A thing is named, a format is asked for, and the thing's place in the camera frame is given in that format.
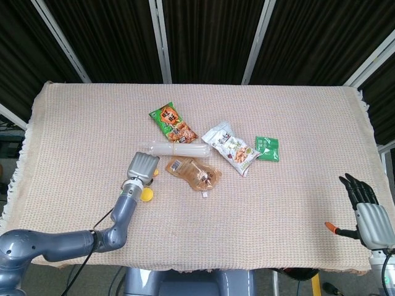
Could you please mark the white metal frame post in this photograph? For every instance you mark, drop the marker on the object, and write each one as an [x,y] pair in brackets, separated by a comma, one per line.
[257,43]
[61,41]
[370,61]
[12,115]
[161,40]

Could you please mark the green flat packet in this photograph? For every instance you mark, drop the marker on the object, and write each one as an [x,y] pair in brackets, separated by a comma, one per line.
[268,149]

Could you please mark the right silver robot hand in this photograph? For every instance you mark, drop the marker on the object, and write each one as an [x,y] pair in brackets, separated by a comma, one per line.
[371,225]

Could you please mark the yellow plastic cup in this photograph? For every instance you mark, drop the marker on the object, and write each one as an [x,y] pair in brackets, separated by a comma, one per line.
[147,195]

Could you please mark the white snack bag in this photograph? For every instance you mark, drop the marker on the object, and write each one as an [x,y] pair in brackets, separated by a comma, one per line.
[234,148]

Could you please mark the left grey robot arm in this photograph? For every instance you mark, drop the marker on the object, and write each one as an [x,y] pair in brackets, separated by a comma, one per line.
[61,243]

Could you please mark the dark pleated curtain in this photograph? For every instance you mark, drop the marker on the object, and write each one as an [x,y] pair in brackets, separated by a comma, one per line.
[210,37]

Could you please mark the small yellow rubber duck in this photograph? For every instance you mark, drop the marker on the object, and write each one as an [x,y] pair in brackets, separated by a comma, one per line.
[156,173]

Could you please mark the brown spout drink pouch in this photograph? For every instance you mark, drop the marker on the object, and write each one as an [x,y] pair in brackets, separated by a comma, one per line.
[191,174]

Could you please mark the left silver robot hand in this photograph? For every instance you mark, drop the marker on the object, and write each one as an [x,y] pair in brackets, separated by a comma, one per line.
[142,168]

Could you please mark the green and orange snack bag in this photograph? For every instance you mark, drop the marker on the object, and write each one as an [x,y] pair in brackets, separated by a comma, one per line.
[172,124]

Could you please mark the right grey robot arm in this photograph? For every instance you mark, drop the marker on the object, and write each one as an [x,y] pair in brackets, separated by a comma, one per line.
[377,271]

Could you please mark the beige woven tablecloth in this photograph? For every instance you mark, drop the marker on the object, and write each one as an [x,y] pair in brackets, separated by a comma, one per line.
[247,216]

